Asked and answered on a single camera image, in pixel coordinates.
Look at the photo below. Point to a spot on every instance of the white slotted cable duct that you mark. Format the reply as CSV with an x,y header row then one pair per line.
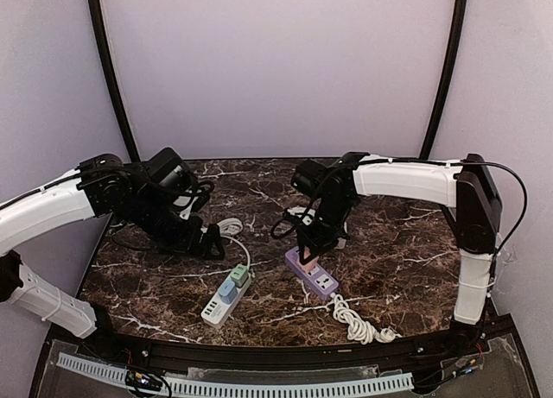
x,y
179,386

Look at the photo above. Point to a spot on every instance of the white power strip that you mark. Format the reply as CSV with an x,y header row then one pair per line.
x,y
216,313

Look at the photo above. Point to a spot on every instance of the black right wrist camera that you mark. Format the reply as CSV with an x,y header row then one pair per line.
x,y
308,177

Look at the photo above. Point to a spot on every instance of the white cube socket adapter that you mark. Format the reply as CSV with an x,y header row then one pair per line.
x,y
341,244

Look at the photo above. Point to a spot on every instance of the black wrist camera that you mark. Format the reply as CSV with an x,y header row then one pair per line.
x,y
308,177
174,177

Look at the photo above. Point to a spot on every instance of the purple power strip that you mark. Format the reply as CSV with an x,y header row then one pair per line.
x,y
317,279

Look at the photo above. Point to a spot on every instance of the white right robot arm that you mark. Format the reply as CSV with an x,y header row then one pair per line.
x,y
462,191

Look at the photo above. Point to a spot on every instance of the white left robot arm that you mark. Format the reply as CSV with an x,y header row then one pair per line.
x,y
161,196

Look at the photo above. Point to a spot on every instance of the black frame post left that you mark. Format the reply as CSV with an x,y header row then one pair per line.
x,y
111,80

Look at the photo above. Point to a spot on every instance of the blue plug adapter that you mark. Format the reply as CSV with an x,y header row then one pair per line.
x,y
227,292

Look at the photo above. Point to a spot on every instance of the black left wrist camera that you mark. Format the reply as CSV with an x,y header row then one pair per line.
x,y
174,177

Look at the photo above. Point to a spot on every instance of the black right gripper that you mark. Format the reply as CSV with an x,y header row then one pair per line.
x,y
320,236

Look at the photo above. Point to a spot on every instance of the green plug adapter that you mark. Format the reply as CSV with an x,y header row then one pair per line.
x,y
240,275

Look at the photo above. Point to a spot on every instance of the black front table rail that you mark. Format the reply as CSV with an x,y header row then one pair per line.
x,y
419,354

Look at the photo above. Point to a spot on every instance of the pink plug adapter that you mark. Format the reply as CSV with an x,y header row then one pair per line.
x,y
308,263

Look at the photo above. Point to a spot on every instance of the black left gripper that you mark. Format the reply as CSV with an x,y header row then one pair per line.
x,y
195,236

